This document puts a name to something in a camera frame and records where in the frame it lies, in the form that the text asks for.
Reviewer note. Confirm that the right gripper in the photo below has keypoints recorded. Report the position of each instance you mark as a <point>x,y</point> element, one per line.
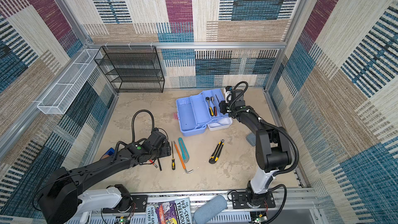
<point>222,107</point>

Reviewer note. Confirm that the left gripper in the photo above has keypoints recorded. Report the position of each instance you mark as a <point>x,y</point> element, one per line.
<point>166,148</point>

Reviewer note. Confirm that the yellow handled ratchet wrench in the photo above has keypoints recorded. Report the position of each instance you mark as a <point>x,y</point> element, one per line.
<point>210,107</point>

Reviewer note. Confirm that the blue white plastic toolbox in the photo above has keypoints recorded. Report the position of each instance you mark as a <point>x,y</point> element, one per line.
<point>194,117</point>

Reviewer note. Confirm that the black handled ratchet wrench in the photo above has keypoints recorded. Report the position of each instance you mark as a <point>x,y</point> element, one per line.
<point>214,106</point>

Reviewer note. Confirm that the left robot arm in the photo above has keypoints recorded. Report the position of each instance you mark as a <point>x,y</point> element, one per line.
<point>58,198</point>

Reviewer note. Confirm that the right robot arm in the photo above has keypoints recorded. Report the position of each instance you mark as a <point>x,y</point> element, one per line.
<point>276,152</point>

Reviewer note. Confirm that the small yellow black screwdriver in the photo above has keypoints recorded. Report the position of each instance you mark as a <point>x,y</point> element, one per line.
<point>173,159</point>

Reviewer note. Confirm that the teal utility knife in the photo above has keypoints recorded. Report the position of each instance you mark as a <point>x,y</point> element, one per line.
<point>184,151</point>

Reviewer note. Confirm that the grey sponge block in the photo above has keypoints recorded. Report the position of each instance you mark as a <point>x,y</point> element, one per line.
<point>251,139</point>

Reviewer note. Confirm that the blue tape dispenser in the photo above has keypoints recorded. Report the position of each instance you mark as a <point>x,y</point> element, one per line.
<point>109,153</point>

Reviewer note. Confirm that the yellow black utility knife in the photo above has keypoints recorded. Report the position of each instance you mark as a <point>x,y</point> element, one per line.
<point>216,154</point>

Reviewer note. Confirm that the colourful children's book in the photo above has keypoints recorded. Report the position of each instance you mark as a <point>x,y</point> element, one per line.
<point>170,212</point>

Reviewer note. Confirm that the grey foam roller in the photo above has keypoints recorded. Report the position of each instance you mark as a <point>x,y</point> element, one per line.
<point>210,209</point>

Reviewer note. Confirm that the black mesh shelf rack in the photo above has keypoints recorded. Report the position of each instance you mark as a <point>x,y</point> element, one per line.
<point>131,68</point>

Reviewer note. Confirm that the red handled hex key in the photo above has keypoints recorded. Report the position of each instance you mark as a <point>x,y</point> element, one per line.
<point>153,163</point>

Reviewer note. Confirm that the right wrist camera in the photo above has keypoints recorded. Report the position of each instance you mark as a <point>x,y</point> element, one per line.
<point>230,93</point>

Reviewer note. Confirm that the orange handled hex key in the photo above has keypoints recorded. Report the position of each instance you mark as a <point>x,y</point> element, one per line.
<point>181,159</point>

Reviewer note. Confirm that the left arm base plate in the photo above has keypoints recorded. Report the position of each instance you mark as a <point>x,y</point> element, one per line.
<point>134,203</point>

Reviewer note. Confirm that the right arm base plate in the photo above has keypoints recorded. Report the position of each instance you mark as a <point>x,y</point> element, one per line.
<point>243,200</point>

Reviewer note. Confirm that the white wire mesh basket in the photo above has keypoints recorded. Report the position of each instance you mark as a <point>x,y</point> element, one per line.
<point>60,97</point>

